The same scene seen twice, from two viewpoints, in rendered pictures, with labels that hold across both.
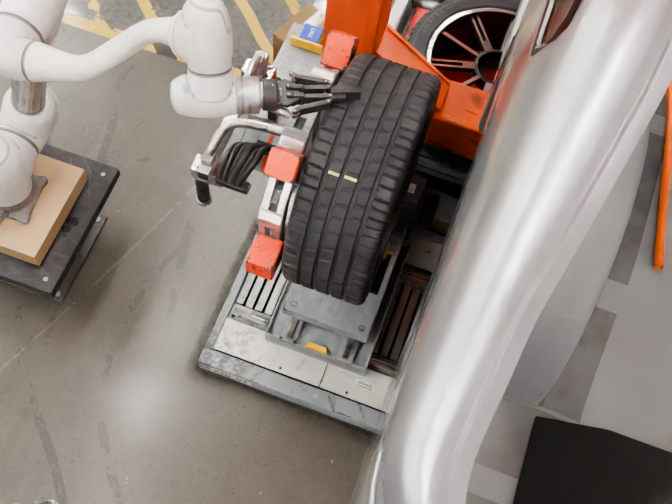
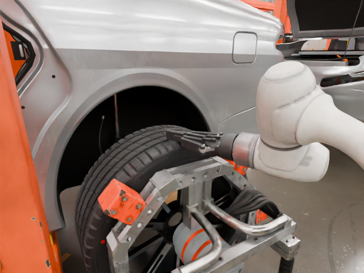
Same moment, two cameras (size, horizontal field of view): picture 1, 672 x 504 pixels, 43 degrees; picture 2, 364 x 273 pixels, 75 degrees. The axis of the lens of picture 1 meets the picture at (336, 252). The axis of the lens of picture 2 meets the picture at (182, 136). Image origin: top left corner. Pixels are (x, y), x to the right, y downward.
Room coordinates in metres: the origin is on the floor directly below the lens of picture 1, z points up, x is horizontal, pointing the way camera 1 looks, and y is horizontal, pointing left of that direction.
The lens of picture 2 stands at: (1.72, 0.58, 1.44)
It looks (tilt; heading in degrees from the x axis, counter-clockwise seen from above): 19 degrees down; 227
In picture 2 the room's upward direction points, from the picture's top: straight up
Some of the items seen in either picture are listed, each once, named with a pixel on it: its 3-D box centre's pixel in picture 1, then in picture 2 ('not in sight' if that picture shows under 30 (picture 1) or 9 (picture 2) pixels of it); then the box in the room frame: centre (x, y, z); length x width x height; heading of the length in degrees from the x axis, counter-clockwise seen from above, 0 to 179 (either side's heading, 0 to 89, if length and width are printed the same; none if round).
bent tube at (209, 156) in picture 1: (248, 138); (245, 202); (1.18, 0.27, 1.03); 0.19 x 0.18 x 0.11; 79
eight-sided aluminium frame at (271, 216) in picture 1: (304, 160); (193, 239); (1.25, 0.13, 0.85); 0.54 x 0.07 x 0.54; 169
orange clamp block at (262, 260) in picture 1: (264, 256); (257, 208); (0.94, 0.18, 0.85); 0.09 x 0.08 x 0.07; 169
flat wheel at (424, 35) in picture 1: (490, 83); not in sight; (1.98, -0.45, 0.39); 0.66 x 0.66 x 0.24
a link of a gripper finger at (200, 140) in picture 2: (308, 90); (198, 142); (1.24, 0.13, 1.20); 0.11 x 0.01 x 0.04; 105
